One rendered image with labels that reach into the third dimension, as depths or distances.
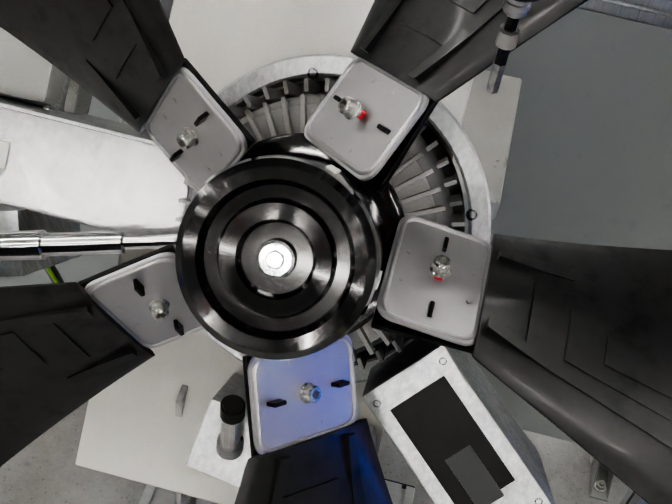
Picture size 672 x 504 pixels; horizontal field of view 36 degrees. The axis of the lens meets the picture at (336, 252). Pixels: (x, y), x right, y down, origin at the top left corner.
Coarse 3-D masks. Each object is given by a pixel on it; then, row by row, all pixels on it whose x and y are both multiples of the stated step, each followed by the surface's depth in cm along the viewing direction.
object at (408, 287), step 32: (416, 224) 67; (416, 256) 65; (448, 256) 66; (480, 256) 66; (384, 288) 63; (416, 288) 63; (448, 288) 64; (480, 288) 64; (416, 320) 61; (448, 320) 62
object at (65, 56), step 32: (0, 0) 68; (32, 0) 66; (64, 0) 64; (96, 0) 62; (128, 0) 61; (32, 32) 69; (64, 32) 66; (96, 32) 64; (128, 32) 62; (160, 32) 60; (64, 64) 69; (96, 64) 66; (128, 64) 64; (160, 64) 62; (96, 96) 69; (128, 96) 66; (160, 96) 64
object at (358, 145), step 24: (360, 72) 66; (384, 72) 64; (360, 96) 65; (384, 96) 63; (408, 96) 61; (312, 120) 67; (336, 120) 65; (360, 120) 63; (384, 120) 62; (408, 120) 60; (336, 144) 64; (360, 144) 62; (384, 144) 61; (360, 168) 61
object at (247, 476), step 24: (336, 432) 67; (360, 432) 69; (264, 456) 63; (288, 456) 64; (312, 456) 66; (336, 456) 67; (360, 456) 69; (264, 480) 64; (288, 480) 65; (312, 480) 66; (336, 480) 67; (360, 480) 69; (384, 480) 71
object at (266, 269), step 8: (264, 248) 59; (272, 248) 59; (280, 248) 59; (288, 248) 59; (264, 256) 59; (272, 256) 59; (280, 256) 59; (288, 256) 59; (264, 264) 59; (272, 264) 59; (280, 264) 59; (288, 264) 59; (264, 272) 59; (272, 272) 59; (280, 272) 59
